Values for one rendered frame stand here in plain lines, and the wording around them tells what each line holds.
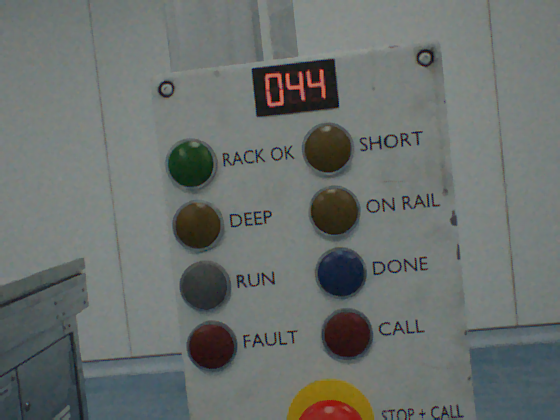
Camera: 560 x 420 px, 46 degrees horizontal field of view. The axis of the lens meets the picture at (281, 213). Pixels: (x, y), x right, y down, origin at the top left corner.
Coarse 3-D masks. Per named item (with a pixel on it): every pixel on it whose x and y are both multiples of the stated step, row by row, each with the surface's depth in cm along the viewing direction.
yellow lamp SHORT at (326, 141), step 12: (312, 132) 37; (324, 132) 37; (336, 132) 37; (312, 144) 37; (324, 144) 37; (336, 144) 37; (348, 144) 37; (312, 156) 37; (324, 156) 37; (336, 156) 37; (348, 156) 37; (324, 168) 37; (336, 168) 37
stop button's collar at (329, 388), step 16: (320, 384) 38; (336, 384) 38; (352, 384) 38; (304, 400) 38; (320, 400) 38; (352, 400) 38; (288, 416) 39; (368, 416) 38; (384, 416) 38; (432, 416) 38; (448, 416) 38
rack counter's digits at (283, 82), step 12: (276, 72) 37; (288, 72) 37; (300, 72) 37; (312, 72) 37; (324, 72) 37; (264, 84) 38; (276, 84) 38; (288, 84) 37; (300, 84) 37; (312, 84) 37; (324, 84) 37; (276, 96) 38; (288, 96) 38; (300, 96) 37; (312, 96) 37; (324, 96) 37
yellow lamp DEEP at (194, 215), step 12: (192, 204) 38; (204, 204) 38; (180, 216) 38; (192, 216) 38; (204, 216) 38; (216, 216) 38; (180, 228) 38; (192, 228) 38; (204, 228) 38; (216, 228) 38; (192, 240) 38; (204, 240) 38
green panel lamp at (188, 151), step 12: (180, 144) 38; (192, 144) 38; (180, 156) 38; (192, 156) 38; (204, 156) 38; (168, 168) 38; (180, 168) 38; (192, 168) 38; (204, 168) 38; (180, 180) 38; (192, 180) 38; (204, 180) 38
